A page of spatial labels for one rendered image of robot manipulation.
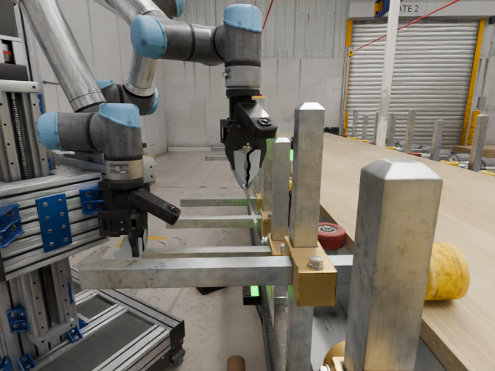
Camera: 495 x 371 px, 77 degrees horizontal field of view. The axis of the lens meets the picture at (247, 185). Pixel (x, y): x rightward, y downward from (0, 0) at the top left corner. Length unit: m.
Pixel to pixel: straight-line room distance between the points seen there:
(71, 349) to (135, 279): 1.16
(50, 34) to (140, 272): 0.58
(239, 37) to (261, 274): 0.44
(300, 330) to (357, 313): 0.31
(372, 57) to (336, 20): 1.28
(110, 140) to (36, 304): 0.85
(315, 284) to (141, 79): 0.99
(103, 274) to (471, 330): 0.48
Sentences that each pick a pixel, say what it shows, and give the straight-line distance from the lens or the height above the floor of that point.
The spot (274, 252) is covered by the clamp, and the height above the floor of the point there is 0.87.
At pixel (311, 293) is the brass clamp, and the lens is 0.43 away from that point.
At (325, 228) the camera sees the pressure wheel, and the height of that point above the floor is 0.91.
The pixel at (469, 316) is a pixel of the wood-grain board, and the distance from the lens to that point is 0.54.
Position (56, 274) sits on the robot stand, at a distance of 1.39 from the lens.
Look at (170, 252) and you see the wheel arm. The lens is 0.72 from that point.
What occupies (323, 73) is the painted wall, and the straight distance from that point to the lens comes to 8.81.
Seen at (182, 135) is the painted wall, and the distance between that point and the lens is 8.91.
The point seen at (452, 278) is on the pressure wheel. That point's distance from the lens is 0.51.
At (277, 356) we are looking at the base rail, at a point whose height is 0.70.
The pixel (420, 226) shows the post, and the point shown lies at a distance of 0.21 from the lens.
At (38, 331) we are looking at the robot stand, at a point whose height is 0.38.
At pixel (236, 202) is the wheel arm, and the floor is 0.82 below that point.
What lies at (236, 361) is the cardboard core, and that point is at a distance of 1.58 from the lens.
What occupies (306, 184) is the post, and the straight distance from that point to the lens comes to 0.44.
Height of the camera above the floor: 1.17
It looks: 14 degrees down
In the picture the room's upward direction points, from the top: straight up
